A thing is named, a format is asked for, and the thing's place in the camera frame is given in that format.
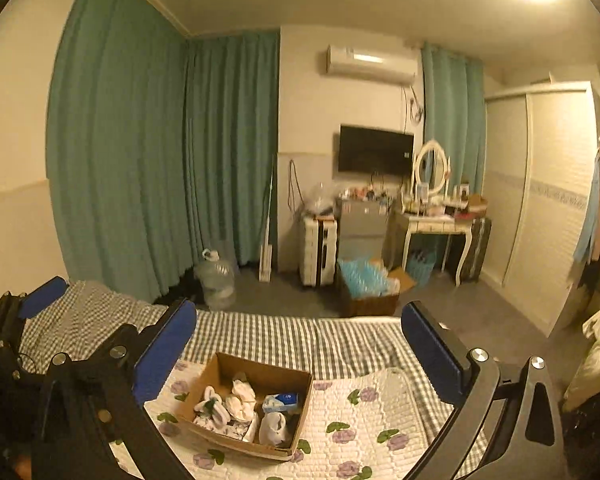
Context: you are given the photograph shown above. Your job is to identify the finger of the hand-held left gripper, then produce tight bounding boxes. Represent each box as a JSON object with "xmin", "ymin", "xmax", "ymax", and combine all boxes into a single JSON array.
[
  {"xmin": 94, "ymin": 323, "xmax": 141, "ymax": 353},
  {"xmin": 17, "ymin": 276, "xmax": 70, "ymax": 320}
]

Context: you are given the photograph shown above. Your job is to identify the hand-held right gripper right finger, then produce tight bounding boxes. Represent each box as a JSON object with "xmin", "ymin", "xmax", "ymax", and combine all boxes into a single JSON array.
[{"xmin": 401, "ymin": 301, "xmax": 567, "ymax": 480}]

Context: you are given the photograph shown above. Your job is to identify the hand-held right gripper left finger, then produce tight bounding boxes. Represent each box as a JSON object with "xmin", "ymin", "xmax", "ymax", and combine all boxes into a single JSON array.
[{"xmin": 30, "ymin": 296, "xmax": 197, "ymax": 480}]

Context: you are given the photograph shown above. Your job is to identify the white patterned sock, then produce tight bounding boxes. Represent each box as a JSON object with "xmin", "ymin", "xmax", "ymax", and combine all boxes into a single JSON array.
[{"xmin": 194, "ymin": 385, "xmax": 231, "ymax": 429}]

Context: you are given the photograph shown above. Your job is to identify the brown cardboard box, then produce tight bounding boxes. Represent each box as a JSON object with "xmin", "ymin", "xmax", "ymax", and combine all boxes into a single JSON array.
[{"xmin": 174, "ymin": 351, "xmax": 314, "ymax": 461}]

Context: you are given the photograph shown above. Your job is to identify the small blue tissue pack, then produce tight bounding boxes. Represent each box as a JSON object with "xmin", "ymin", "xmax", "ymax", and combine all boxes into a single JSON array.
[{"xmin": 262, "ymin": 392, "xmax": 300, "ymax": 414}]

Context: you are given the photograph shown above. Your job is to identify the large white sock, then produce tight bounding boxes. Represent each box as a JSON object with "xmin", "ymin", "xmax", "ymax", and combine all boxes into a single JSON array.
[{"xmin": 258, "ymin": 410, "xmax": 289, "ymax": 447}]

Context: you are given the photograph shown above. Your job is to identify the clear water jug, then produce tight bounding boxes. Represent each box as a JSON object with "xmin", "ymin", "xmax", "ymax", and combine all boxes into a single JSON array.
[{"xmin": 195, "ymin": 248, "xmax": 237, "ymax": 310}]

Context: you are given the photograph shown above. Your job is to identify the blue basket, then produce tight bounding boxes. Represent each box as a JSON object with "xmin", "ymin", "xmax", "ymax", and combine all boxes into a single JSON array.
[{"xmin": 405, "ymin": 250, "xmax": 437, "ymax": 281}]

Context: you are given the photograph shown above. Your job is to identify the box of blue bottles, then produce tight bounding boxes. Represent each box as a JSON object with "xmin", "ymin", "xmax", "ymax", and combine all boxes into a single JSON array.
[{"xmin": 336, "ymin": 256, "xmax": 417, "ymax": 319}]

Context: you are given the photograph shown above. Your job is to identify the dark suitcase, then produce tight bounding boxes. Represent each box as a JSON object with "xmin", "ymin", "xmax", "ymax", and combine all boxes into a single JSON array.
[{"xmin": 445, "ymin": 216, "xmax": 492, "ymax": 281}]

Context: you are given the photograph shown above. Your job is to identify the checked bed sheet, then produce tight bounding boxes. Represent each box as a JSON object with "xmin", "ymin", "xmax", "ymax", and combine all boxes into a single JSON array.
[{"xmin": 17, "ymin": 280, "xmax": 496, "ymax": 466}]

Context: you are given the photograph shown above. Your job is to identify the white dressing table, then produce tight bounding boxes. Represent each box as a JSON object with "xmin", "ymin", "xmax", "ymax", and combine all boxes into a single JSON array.
[{"xmin": 400, "ymin": 204, "xmax": 476, "ymax": 287}]

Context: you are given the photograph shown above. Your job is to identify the white mop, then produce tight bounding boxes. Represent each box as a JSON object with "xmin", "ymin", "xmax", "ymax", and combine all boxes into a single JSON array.
[{"xmin": 258, "ymin": 155, "xmax": 277, "ymax": 284}]

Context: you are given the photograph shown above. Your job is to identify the grey mini fridge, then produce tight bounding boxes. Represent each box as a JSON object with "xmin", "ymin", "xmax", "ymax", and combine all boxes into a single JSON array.
[{"xmin": 335, "ymin": 196, "xmax": 389, "ymax": 261}]

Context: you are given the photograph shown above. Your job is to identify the white suitcase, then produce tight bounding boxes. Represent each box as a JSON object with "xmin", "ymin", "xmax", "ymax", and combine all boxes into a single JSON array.
[{"xmin": 300, "ymin": 215, "xmax": 340, "ymax": 291}]

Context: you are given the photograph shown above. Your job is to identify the cream bedding pile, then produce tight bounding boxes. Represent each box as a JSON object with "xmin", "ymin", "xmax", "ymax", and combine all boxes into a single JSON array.
[{"xmin": 562, "ymin": 294, "xmax": 600, "ymax": 412}]

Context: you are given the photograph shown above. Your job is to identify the wide teal curtain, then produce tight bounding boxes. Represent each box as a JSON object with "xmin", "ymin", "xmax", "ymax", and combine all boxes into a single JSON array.
[{"xmin": 46, "ymin": 0, "xmax": 189, "ymax": 306}]

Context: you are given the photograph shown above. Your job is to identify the white slatted wardrobe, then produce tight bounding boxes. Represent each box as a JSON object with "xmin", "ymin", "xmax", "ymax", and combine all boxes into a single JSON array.
[{"xmin": 482, "ymin": 81, "xmax": 599, "ymax": 336}]

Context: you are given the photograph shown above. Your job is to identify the oval white mirror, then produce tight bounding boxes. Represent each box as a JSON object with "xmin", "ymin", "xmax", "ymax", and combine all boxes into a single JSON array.
[{"xmin": 411, "ymin": 139, "xmax": 452, "ymax": 199}]

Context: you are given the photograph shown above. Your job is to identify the clear plastic bag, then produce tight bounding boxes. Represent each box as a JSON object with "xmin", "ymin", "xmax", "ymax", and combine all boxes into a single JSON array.
[{"xmin": 305, "ymin": 182, "xmax": 337, "ymax": 216}]

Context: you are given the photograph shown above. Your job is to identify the hanging clothes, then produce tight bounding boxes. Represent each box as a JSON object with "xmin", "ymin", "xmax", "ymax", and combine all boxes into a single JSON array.
[{"xmin": 572, "ymin": 137, "xmax": 600, "ymax": 287}]

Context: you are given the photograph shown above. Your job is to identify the narrow teal curtain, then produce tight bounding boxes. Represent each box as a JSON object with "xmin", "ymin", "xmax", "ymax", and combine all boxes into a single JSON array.
[{"xmin": 420, "ymin": 42, "xmax": 486, "ymax": 199}]

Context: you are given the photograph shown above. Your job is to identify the white air conditioner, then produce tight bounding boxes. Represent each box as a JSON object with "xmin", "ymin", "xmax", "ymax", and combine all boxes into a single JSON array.
[{"xmin": 325, "ymin": 45, "xmax": 418, "ymax": 86}]

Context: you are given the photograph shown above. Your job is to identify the black wall cable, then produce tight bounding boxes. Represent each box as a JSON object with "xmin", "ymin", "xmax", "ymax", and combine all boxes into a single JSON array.
[{"xmin": 287, "ymin": 159, "xmax": 304, "ymax": 212}]

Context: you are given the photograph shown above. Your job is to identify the black wall television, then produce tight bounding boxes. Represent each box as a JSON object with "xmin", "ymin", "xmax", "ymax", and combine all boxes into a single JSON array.
[{"xmin": 337, "ymin": 124, "xmax": 415, "ymax": 177}]

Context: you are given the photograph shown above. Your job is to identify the air conditioner cable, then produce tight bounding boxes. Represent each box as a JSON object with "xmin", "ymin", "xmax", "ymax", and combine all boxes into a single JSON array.
[{"xmin": 402, "ymin": 85, "xmax": 426, "ymax": 124}]

